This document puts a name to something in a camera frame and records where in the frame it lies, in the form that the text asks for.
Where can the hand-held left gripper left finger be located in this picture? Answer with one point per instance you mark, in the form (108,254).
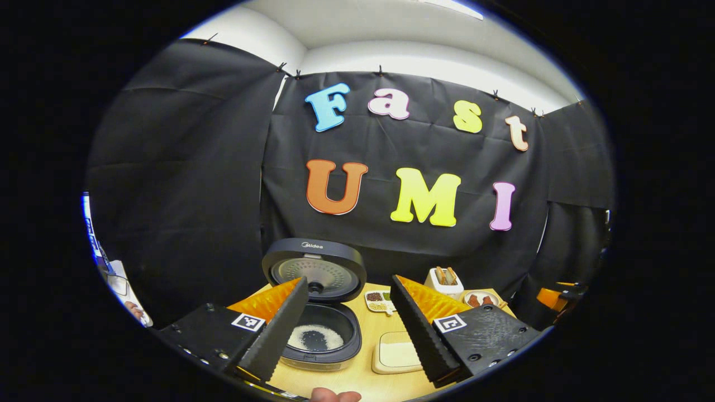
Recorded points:
(276,335)

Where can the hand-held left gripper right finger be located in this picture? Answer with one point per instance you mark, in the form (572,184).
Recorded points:
(424,335)

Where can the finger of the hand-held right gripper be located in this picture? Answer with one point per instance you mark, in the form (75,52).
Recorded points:
(553,298)

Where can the cream rice tray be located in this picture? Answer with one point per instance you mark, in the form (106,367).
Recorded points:
(396,354)

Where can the dark grey rice cooker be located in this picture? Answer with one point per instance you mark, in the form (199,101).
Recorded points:
(313,258)

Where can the white toaster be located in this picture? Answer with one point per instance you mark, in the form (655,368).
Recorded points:
(444,290)

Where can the red meat piece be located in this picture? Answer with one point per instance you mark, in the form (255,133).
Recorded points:
(487,300)
(474,301)

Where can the white divided bean plate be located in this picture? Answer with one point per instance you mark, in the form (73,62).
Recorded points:
(377,297)

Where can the toast slice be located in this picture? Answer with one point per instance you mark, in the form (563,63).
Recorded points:
(451,276)
(440,275)

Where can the round plate with meat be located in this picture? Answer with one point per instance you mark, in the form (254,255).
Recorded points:
(481,301)

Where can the black backdrop cloth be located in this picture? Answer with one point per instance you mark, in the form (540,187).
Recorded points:
(391,240)

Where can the white desk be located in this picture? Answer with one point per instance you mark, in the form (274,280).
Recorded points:
(120,285)

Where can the computer monitor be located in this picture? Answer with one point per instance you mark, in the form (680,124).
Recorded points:
(92,229)

